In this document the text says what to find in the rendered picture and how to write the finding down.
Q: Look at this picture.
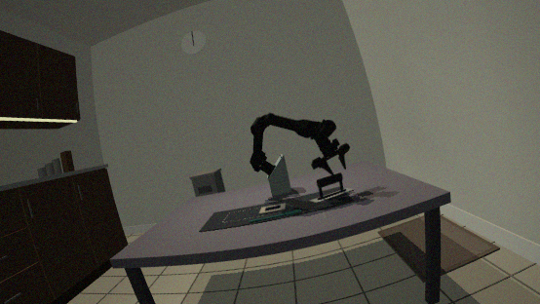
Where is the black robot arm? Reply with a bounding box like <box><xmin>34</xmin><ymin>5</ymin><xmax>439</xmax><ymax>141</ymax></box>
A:
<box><xmin>250</xmin><ymin>113</ymin><xmax>340</xmax><ymax>176</ymax></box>

